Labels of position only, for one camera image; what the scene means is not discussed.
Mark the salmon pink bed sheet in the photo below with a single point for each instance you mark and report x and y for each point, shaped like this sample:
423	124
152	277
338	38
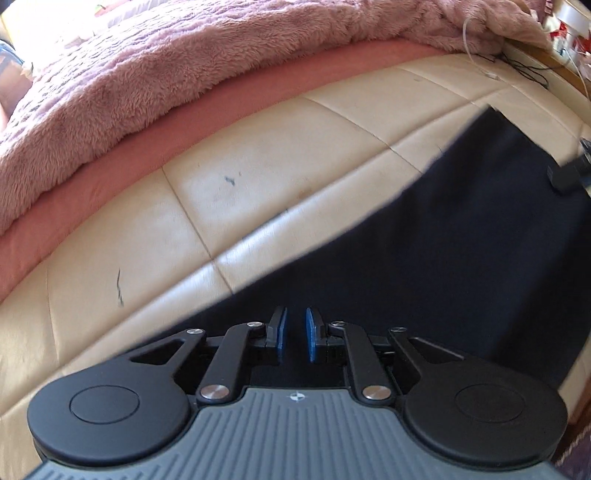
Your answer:
57	212

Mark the black pants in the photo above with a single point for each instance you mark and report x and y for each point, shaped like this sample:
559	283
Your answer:
480	255

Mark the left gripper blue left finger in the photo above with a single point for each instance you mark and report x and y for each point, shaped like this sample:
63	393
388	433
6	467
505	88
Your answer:
268	341

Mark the cream leather bed frame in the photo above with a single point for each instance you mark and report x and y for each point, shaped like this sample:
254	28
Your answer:
251	196

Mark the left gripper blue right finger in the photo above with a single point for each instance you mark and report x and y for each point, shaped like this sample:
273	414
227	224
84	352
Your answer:
325	342

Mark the pink fluffy blanket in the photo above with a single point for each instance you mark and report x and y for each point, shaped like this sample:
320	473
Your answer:
117	83

